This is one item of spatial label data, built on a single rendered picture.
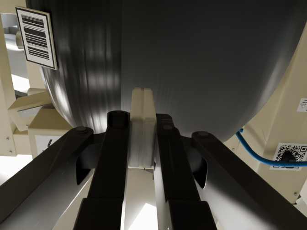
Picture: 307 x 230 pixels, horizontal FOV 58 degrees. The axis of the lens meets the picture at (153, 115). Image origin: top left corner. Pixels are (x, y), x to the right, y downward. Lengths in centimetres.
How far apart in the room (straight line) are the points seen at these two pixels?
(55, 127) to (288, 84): 67
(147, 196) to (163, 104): 481
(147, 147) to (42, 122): 82
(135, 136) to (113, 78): 15
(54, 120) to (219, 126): 69
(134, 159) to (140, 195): 497
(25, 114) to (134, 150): 94
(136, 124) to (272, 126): 50
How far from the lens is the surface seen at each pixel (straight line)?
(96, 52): 29
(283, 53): 34
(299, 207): 139
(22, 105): 108
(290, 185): 76
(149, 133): 15
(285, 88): 60
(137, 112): 16
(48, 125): 94
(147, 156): 16
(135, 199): 506
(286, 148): 68
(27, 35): 32
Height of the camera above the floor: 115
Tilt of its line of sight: 29 degrees up
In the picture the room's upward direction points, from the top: 175 degrees counter-clockwise
